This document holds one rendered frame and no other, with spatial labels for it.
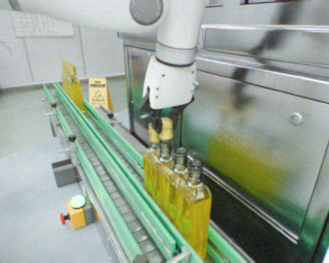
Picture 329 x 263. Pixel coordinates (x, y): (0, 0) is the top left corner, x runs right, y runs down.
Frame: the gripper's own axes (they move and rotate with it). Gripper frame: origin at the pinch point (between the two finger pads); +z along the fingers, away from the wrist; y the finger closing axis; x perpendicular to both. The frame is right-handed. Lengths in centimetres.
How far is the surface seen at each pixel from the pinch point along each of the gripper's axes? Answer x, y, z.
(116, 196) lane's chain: -8.5, 8.6, 34.5
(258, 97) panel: 11.5, -13.4, -10.9
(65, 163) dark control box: -43, 20, 49
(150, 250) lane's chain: 14.0, 7.7, 28.3
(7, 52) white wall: -549, 59, 189
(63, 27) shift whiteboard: -564, -60, 144
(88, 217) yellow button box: -11.4, 17.4, 44.9
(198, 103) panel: -4.5, -12.8, 0.2
